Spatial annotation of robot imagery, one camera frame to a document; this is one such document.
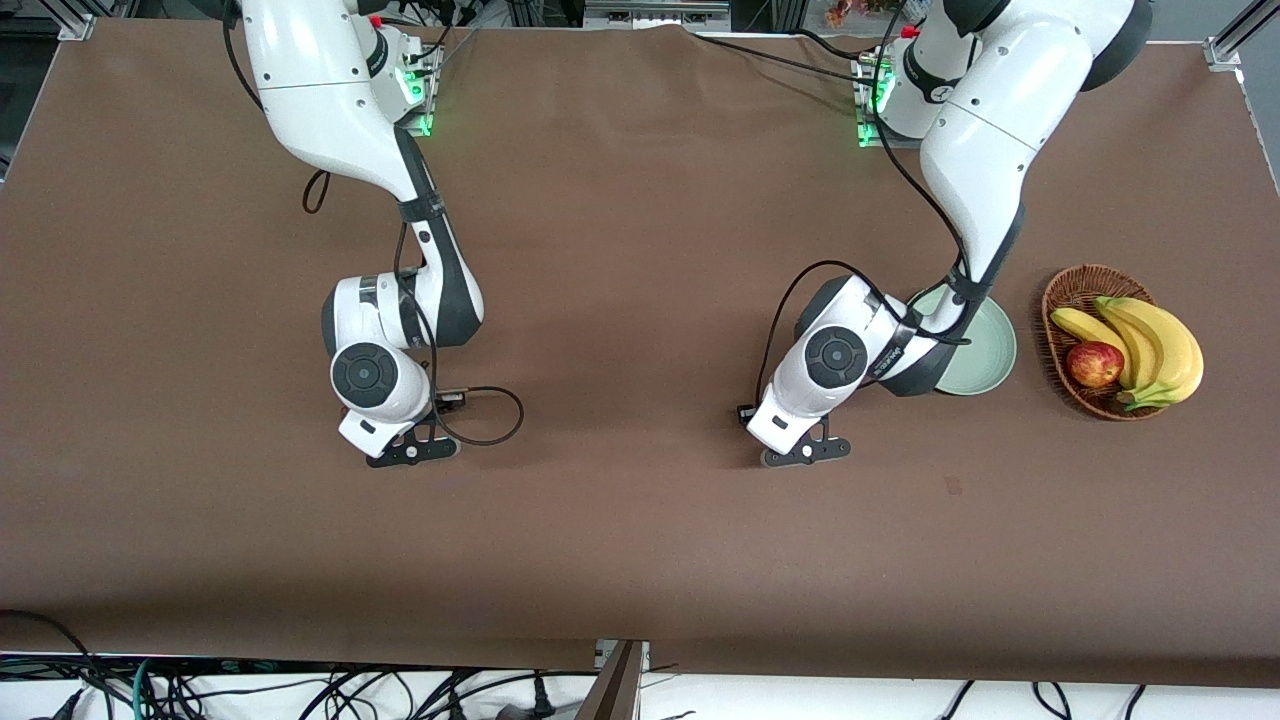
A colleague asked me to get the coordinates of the black cable on table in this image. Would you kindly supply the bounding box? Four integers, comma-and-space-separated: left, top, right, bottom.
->
690, 33, 881, 86

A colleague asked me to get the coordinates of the brown wooden post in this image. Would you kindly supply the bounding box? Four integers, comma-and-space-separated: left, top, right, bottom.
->
575, 640, 646, 720

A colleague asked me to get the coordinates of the black floor cable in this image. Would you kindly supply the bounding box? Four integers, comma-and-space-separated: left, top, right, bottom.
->
0, 610, 116, 720

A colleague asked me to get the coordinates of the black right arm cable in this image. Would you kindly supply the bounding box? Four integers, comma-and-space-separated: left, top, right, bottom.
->
222, 0, 525, 447

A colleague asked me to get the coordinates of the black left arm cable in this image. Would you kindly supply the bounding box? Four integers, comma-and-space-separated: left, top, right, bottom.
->
738, 0, 1001, 421

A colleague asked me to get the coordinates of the brown table cover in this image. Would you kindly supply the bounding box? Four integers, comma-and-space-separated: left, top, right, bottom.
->
0, 18, 1280, 691

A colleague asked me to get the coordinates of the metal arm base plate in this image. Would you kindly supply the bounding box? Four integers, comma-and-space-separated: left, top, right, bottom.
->
395, 45, 442, 138
853, 50, 926, 151

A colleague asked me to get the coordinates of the red apple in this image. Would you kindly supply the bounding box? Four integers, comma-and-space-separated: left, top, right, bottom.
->
1065, 341, 1126, 389

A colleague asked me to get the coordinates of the mint green round plate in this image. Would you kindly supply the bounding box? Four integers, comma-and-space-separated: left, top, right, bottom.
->
905, 288, 1018, 397

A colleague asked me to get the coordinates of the brown wicker basket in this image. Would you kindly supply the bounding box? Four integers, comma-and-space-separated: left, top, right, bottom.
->
1041, 264, 1171, 422

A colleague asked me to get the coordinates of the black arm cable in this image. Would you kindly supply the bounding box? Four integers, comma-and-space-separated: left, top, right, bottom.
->
738, 0, 1001, 421
222, 0, 525, 447

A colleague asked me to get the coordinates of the yellow banana bunch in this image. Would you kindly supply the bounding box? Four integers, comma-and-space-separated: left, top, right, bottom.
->
1049, 296, 1205, 412

